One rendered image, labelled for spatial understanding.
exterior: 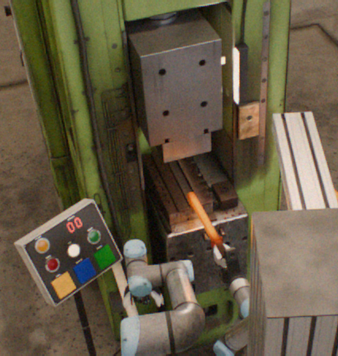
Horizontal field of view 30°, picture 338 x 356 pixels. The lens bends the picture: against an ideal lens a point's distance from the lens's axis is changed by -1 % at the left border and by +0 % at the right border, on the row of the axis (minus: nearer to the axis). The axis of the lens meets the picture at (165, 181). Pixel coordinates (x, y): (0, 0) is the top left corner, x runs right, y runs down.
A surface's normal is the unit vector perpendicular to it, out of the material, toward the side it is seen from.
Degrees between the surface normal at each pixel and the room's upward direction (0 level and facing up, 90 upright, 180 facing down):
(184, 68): 90
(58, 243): 60
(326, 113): 0
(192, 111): 90
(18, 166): 0
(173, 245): 90
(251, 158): 90
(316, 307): 0
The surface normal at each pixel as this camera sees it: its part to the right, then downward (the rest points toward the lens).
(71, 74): 0.30, 0.62
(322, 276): -0.07, -0.74
